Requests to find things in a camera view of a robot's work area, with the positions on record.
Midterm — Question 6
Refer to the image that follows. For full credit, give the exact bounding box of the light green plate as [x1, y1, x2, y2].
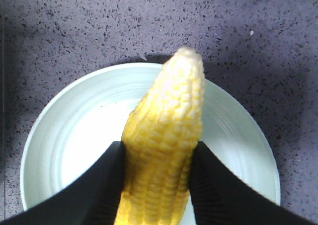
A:
[20, 63, 281, 209]

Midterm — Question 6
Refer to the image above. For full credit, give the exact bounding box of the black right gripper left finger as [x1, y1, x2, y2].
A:
[2, 142, 125, 225]

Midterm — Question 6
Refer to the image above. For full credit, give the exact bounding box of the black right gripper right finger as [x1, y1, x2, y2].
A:
[190, 142, 311, 225]

